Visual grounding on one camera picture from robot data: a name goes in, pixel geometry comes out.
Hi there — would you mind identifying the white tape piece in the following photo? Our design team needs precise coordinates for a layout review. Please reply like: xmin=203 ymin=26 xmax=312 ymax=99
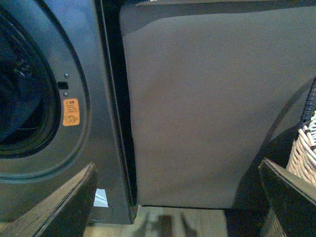
xmin=93 ymin=189 xmax=109 ymax=208

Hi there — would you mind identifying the black corrugated cable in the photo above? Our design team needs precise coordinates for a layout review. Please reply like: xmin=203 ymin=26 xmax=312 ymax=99
xmin=302 ymin=78 xmax=316 ymax=124

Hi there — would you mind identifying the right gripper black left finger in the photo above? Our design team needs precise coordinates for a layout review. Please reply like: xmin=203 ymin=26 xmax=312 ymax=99
xmin=0 ymin=163 xmax=98 ymax=237

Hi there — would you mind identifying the grey front-load washing machine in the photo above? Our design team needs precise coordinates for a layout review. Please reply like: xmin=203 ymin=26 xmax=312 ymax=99
xmin=0 ymin=0 xmax=137 ymax=224

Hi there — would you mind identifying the orange warning sticker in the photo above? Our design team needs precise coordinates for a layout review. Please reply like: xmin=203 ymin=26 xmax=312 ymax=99
xmin=63 ymin=98 xmax=80 ymax=126

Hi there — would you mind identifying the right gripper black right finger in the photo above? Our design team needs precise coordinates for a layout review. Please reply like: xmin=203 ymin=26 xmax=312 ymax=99
xmin=259 ymin=159 xmax=316 ymax=237

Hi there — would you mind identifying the dark grey cabinet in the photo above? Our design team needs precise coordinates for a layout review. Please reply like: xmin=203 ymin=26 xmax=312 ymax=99
xmin=119 ymin=0 xmax=316 ymax=209

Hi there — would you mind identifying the white wicker laundry basket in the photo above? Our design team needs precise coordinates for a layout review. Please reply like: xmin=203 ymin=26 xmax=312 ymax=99
xmin=261 ymin=111 xmax=316 ymax=237

